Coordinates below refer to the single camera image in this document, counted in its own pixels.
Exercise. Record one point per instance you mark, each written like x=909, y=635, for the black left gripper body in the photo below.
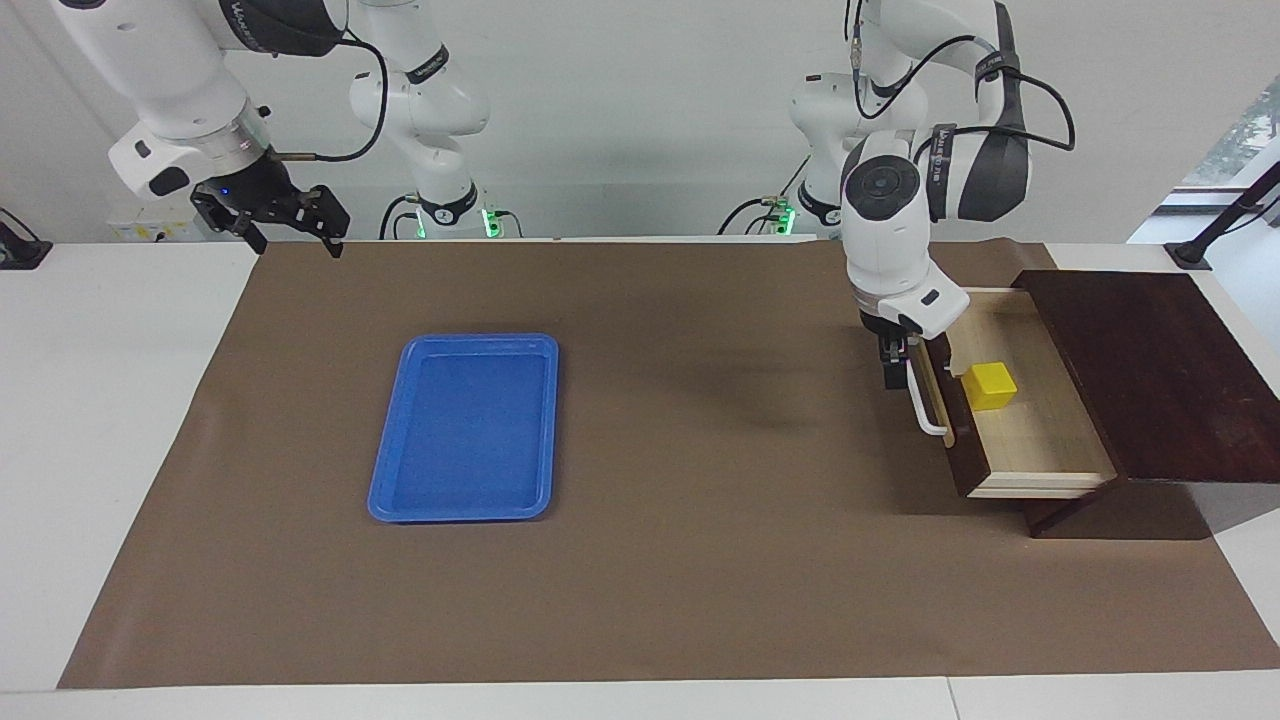
x=878, y=322

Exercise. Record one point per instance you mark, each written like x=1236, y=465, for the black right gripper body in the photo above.
x=245, y=195

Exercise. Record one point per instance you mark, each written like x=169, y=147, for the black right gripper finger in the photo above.
x=250, y=228
x=330, y=215

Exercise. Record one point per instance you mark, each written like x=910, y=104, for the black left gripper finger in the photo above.
x=911, y=338
x=890, y=365

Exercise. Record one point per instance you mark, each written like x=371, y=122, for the yellow cube block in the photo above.
x=990, y=388

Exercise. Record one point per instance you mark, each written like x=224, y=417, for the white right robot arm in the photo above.
x=160, y=70

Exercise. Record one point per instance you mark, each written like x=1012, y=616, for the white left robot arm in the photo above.
x=885, y=250

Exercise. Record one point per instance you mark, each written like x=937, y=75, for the dark wooden drawer cabinet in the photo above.
x=1150, y=370

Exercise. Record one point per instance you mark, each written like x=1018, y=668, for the white box with yellow label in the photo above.
x=150, y=230

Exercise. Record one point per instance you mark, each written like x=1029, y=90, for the black clamp stand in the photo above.
x=1225, y=215
x=20, y=250

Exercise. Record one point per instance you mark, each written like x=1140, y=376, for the blue plastic tray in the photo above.
x=465, y=430

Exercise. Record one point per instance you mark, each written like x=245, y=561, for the brown table mat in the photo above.
x=700, y=550

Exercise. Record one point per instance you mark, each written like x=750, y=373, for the window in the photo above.
x=1245, y=130

